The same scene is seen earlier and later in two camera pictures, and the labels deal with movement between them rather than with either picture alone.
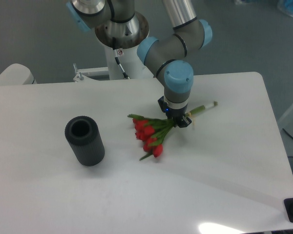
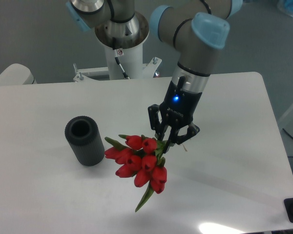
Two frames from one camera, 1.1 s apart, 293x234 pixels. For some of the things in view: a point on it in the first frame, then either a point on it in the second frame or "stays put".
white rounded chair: x=17 y=73 stays put
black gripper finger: x=162 y=103 to x=156 y=124
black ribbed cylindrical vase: x=84 y=136 stays put
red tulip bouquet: x=150 y=130 to x=139 y=158
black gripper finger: x=184 y=122 to x=192 y=129
